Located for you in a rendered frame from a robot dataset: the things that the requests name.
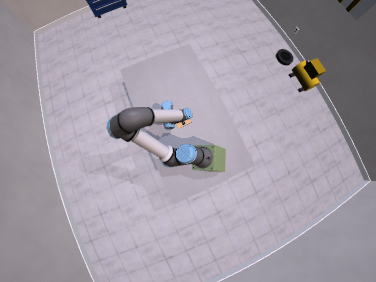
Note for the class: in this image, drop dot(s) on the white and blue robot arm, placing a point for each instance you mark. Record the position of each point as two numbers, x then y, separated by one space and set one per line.
127 126

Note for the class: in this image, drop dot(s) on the peach flat mat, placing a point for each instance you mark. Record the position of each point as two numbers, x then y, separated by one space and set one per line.
179 125

